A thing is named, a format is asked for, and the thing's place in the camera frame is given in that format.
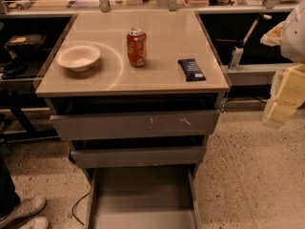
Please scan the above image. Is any black item left shelf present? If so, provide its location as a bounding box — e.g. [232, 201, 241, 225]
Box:
[4, 33, 47, 77]

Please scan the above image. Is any dark trouser leg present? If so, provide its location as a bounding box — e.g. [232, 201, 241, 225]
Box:
[0, 152, 20, 218]

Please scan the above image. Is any grey drawer cabinet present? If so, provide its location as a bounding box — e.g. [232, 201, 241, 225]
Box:
[34, 10, 231, 229]

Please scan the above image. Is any black floor cable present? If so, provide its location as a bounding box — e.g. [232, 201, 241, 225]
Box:
[71, 191, 92, 226]

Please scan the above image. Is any grey drawer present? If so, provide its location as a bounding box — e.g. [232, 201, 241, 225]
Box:
[51, 110, 220, 140]
[71, 146, 206, 168]

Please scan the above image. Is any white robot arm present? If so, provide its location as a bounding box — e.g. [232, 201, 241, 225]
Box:
[260, 0, 305, 128]

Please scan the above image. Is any open bottom drawer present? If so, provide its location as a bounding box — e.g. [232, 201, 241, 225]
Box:
[85, 165, 200, 229]

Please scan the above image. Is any top grey drawer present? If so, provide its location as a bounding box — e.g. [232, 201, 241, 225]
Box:
[51, 110, 220, 140]

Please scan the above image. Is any white shoe lower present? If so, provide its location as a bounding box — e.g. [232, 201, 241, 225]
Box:
[19, 217, 50, 229]

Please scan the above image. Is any white paper bowl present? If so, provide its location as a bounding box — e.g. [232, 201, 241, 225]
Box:
[56, 44, 101, 73]

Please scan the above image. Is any middle grey drawer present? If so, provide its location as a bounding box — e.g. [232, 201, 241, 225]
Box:
[71, 146, 206, 168]

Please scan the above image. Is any blue rxbar blueberry bar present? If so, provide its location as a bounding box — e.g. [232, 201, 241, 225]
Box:
[178, 58, 206, 82]

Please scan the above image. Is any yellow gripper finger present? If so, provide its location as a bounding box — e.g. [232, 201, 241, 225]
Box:
[262, 64, 305, 129]
[260, 22, 284, 47]

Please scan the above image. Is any orange soda can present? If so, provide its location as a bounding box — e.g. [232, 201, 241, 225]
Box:
[127, 28, 147, 67]

